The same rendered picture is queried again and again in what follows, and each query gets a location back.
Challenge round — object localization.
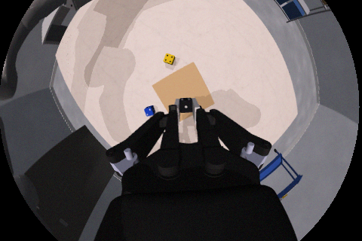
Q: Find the tan square mat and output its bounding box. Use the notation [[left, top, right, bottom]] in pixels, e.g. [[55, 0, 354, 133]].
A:
[[152, 62, 215, 113]]

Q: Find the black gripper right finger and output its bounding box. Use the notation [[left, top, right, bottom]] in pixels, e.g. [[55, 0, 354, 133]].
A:
[[192, 98, 272, 174]]

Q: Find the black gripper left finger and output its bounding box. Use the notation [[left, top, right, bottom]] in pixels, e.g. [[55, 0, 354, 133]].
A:
[[106, 99, 180, 177]]

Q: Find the black die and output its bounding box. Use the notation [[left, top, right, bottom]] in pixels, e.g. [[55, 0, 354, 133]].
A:
[[179, 98, 192, 113]]

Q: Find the yellow die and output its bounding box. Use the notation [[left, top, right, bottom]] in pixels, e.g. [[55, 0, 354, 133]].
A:
[[164, 53, 175, 65]]

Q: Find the blue die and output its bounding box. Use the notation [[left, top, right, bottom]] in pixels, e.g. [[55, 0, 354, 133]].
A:
[[144, 105, 155, 117]]

